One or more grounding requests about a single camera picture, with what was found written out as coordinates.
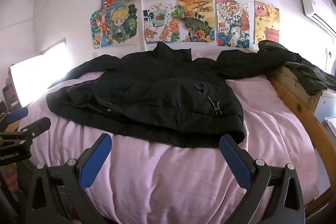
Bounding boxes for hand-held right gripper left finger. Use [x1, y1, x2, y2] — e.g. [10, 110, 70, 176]
[26, 133, 113, 224]

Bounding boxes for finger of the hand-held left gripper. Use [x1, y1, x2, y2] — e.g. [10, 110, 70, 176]
[0, 116, 52, 147]
[0, 107, 29, 125]

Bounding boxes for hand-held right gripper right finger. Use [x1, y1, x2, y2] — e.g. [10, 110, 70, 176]
[219, 134, 306, 224]

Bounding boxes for black puffer jacket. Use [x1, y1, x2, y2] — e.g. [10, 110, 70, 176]
[46, 42, 302, 148]

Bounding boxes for person's left hand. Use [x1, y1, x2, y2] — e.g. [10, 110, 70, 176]
[5, 163, 18, 192]

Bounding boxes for bright window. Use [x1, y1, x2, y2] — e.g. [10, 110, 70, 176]
[9, 39, 72, 107]

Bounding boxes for pink blanket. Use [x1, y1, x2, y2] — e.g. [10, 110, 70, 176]
[20, 52, 327, 224]

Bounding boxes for white cabinet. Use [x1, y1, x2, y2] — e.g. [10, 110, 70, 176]
[314, 90, 336, 119]

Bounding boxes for dark green garment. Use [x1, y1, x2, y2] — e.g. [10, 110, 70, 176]
[259, 40, 329, 96]

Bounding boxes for red-haired figure blue drawing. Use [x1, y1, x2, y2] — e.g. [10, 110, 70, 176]
[90, 9, 114, 50]

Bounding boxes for blond figure green drawing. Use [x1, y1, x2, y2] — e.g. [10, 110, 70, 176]
[110, 3, 139, 46]

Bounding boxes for city drawing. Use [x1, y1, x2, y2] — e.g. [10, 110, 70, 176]
[215, 0, 250, 48]

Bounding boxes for yellow chicks pink pigs drawing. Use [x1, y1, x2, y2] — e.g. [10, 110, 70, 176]
[253, 0, 280, 45]

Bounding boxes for landscape drawing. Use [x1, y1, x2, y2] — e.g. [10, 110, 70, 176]
[177, 0, 216, 43]

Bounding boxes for turtle drawing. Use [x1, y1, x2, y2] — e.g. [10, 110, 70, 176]
[143, 2, 182, 43]

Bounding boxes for white air conditioner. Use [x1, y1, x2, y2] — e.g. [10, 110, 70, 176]
[300, 0, 336, 38]

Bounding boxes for wooden bed frame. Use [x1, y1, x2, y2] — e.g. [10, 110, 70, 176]
[245, 48, 336, 216]

